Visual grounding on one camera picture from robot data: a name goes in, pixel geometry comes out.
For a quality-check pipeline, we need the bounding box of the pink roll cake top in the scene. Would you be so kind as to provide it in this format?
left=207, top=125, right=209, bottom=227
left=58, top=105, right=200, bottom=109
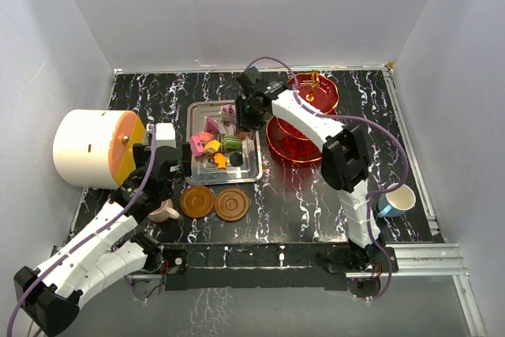
left=219, top=104, right=237, bottom=125

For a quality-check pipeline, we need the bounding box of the red three-tier cake stand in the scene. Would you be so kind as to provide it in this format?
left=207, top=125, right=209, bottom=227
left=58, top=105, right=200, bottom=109
left=266, top=69, right=339, bottom=164

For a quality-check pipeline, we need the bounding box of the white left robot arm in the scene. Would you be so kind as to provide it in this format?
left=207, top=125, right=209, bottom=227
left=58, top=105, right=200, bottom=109
left=6, top=144, right=191, bottom=336

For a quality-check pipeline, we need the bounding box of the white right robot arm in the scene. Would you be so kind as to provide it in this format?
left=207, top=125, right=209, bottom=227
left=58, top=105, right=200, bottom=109
left=235, top=66, right=383, bottom=271

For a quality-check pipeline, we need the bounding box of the pink square cake block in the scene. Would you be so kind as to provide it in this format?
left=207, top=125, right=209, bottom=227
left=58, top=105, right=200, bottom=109
left=189, top=135, right=205, bottom=157

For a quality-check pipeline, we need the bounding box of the green striped macaron cake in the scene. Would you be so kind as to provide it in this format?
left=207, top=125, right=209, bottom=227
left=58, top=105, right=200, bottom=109
left=221, top=135, right=242, bottom=151

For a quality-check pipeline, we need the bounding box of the salmon pink cake piece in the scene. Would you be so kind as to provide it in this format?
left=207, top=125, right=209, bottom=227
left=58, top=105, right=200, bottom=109
left=198, top=132, right=215, bottom=144

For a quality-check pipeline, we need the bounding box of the magenta layered cake wedge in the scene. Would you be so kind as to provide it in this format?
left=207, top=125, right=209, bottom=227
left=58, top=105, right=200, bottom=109
left=204, top=116, right=220, bottom=134

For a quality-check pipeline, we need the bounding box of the yellow orange cake piece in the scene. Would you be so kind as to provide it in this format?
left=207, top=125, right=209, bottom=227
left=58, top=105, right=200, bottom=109
left=204, top=140, right=221, bottom=155

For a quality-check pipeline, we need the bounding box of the dark chocolate cookie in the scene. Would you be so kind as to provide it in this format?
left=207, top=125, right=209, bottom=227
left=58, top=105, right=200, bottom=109
left=229, top=152, right=243, bottom=167

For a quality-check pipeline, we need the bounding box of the silver metal tray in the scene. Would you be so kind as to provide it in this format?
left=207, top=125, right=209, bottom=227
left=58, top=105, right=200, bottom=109
left=186, top=99, right=263, bottom=185

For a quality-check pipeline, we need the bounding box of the orange fish shaped pastry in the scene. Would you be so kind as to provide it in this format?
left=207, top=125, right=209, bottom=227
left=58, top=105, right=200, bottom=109
left=213, top=152, right=228, bottom=170

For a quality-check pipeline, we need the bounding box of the brown wooden coaster left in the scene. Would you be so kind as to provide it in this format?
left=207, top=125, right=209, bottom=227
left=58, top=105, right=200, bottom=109
left=180, top=185, right=215, bottom=219

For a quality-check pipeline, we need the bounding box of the brown wooden coaster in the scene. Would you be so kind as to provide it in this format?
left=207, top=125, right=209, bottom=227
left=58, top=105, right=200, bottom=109
left=180, top=185, right=215, bottom=219
left=214, top=188, right=249, bottom=222

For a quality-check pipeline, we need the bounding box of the pink ceramic cup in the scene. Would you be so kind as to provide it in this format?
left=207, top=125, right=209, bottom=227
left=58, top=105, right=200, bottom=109
left=148, top=199, right=181, bottom=223

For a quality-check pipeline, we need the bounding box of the brown wooden coaster right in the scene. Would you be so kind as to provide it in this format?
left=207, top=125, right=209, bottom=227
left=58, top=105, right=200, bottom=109
left=214, top=188, right=249, bottom=222

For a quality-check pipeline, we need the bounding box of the white cylindrical drum container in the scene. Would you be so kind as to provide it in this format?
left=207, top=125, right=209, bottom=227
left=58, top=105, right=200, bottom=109
left=53, top=109, right=146, bottom=189

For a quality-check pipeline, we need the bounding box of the blue ceramic cup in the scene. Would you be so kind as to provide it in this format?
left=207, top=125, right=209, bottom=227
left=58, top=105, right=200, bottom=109
left=377, top=185, right=417, bottom=218

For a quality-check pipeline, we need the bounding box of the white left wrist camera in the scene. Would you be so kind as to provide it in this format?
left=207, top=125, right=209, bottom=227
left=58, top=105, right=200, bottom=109
left=155, top=123, right=177, bottom=148

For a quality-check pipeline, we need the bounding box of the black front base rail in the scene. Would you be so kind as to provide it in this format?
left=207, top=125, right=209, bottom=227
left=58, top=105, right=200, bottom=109
left=160, top=242, right=398, bottom=292

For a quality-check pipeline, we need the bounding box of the aluminium frame rail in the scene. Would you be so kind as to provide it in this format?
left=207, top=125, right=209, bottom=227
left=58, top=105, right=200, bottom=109
left=383, top=62, right=487, bottom=336

